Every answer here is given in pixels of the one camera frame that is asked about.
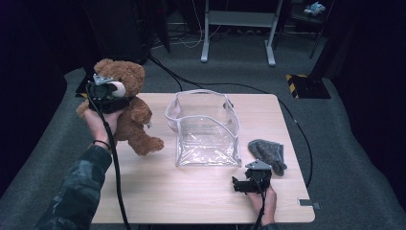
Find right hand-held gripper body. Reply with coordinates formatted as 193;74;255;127
243;159;273;195

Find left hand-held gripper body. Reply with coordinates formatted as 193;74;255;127
85;74;132;114

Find grey knitted cloth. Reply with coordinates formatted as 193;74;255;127
247;138;287;177

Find brown teddy bear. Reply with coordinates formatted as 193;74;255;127
76;57;166;157

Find clear plastic bag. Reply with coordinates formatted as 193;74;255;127
164;89;242;168

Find person's right hand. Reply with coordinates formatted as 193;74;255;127
247;186;278;226

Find person's left hand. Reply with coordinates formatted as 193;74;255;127
83;108;125;151

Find black stand base yellow stripes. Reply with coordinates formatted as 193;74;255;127
75;71;97;99

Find black wristband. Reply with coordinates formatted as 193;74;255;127
92;139;112;151

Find black cabinet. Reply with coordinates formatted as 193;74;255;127
79;0;151;66

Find black striped stand base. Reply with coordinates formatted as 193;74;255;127
285;74;332;100

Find black side table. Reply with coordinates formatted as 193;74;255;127
274;0;336;60

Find blue and white packet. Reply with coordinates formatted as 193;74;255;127
303;1;327;17

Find right hand-held gripper cable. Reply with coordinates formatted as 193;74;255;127
252;181;267;230

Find hand-held gripper cable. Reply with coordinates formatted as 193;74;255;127
252;181;267;230
85;84;132;230

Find grey metal table bracket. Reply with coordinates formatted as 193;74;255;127
297;197;321;210

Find left hand-held gripper cable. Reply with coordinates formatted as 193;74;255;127
85;84;132;230

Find long black floor cable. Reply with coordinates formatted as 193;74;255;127
147;55;315;190

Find thin white cable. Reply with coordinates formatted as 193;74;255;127
176;0;222;50

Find white metal desk frame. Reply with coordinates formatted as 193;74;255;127
200;0;284;67

